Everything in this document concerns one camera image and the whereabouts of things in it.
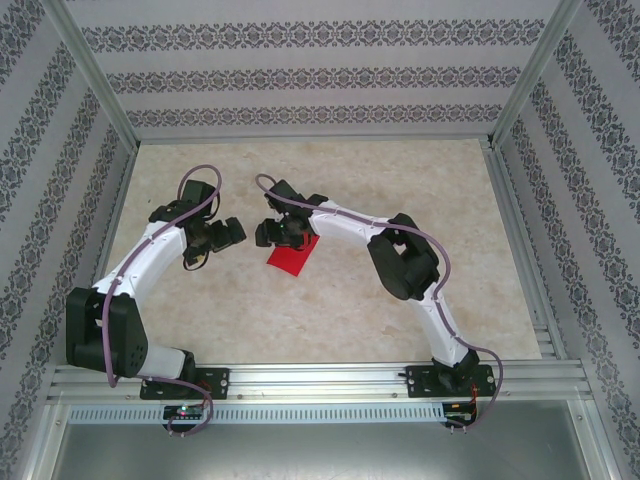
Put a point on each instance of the red cloth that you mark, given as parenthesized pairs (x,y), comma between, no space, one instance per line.
(292,260)

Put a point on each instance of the aluminium mounting rail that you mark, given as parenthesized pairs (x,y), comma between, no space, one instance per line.
(320,375)

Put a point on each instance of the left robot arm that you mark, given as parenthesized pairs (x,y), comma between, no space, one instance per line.
(150,255)

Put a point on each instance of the circuit board with green light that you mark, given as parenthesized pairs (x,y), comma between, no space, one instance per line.
(185,411)

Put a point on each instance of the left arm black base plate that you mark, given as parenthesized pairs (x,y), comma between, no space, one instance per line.
(217,382)

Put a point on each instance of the sheet metal tray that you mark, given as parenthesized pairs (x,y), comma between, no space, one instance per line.
(320,450)

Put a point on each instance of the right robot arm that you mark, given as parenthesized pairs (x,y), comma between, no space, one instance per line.
(345,225)

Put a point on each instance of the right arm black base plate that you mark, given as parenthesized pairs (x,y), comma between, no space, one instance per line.
(420,382)

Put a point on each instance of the aluminium frame post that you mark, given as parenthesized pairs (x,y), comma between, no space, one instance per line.
(537,65)
(90,65)

